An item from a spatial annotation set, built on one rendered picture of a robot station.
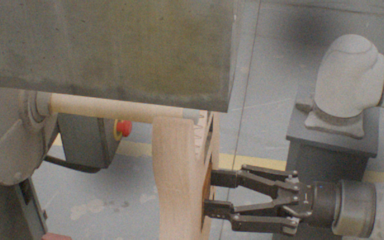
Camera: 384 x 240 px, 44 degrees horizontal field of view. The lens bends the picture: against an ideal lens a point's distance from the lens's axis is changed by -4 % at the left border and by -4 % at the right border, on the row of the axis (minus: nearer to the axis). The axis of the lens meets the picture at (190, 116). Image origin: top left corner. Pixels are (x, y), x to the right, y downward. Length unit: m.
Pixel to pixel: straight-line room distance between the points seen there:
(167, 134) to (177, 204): 0.12
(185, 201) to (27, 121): 0.23
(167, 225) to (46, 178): 1.74
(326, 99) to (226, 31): 1.09
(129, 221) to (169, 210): 1.48
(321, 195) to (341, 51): 0.69
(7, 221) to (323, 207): 0.61
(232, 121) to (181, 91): 2.18
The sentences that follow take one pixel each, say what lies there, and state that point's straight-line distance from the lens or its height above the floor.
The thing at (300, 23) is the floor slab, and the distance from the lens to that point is 3.59.
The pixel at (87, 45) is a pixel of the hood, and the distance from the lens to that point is 0.42.
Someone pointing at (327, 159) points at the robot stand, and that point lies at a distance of 1.52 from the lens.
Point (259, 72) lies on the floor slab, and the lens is 2.98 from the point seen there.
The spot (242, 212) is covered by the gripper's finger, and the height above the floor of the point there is 1.07.
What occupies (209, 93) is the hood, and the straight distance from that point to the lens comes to 0.41.
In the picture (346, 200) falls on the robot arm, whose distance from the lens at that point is 0.77.
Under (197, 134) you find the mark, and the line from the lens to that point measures 0.68.
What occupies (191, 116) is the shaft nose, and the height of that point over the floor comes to 1.26.
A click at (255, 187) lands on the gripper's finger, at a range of 0.83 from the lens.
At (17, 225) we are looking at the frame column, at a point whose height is 0.85.
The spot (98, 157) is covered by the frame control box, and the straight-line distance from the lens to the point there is 1.02.
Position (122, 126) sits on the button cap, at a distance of 1.04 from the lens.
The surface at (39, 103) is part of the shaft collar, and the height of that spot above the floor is 1.26.
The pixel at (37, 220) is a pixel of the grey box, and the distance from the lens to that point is 1.24.
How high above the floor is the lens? 1.65
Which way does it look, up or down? 39 degrees down
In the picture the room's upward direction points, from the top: straight up
